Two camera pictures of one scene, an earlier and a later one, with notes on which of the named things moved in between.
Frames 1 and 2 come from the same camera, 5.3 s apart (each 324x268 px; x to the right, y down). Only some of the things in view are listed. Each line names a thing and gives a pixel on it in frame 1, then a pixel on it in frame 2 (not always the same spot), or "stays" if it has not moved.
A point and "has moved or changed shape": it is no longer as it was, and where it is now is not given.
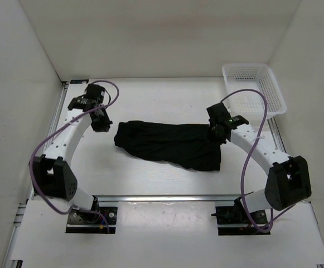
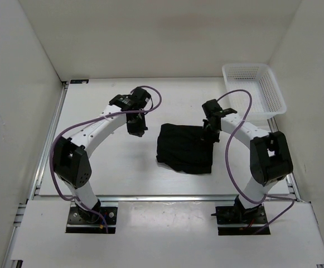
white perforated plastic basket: [247, 108] stays
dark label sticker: [78, 81] stays
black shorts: [189, 144] has moved or changed shape
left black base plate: [89, 222] stays
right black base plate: [235, 220] stays
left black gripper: [104, 127] -> [139, 131]
